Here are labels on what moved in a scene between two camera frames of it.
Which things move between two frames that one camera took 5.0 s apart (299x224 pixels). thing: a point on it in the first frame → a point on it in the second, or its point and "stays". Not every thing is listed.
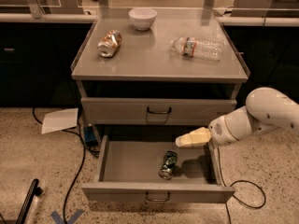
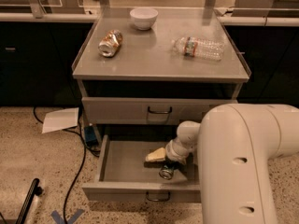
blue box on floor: (90, 136) stays
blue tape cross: (60, 220) stays
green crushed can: (168, 164) stays
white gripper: (219, 131) → (172, 153)
